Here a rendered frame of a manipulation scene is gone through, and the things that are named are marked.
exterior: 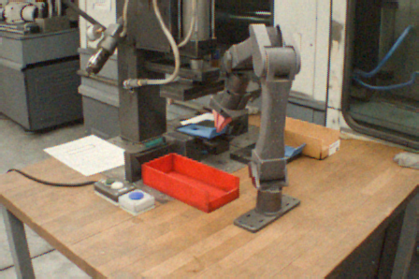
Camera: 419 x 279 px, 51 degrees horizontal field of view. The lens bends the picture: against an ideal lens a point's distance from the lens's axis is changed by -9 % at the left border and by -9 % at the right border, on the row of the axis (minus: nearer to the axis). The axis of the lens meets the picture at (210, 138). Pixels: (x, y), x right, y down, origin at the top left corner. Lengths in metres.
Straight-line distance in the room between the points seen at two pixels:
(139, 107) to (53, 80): 2.98
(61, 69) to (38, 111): 0.45
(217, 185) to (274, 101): 0.35
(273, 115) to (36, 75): 3.58
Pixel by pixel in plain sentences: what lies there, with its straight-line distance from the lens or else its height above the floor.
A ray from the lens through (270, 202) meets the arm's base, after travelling 1.15.
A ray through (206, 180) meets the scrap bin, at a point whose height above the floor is 0.92.
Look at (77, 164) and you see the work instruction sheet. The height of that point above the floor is 0.90.
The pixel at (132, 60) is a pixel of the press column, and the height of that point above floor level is 1.19.
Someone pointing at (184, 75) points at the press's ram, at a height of 1.16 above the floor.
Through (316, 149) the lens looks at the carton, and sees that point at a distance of 1.53.
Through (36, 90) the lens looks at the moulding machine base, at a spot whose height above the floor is 0.45.
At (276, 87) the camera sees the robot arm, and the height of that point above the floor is 1.23.
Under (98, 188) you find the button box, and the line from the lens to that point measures 1.30.
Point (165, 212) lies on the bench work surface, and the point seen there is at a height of 0.90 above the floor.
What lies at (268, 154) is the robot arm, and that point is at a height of 1.06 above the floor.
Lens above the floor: 1.48
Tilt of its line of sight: 20 degrees down
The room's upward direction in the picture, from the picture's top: straight up
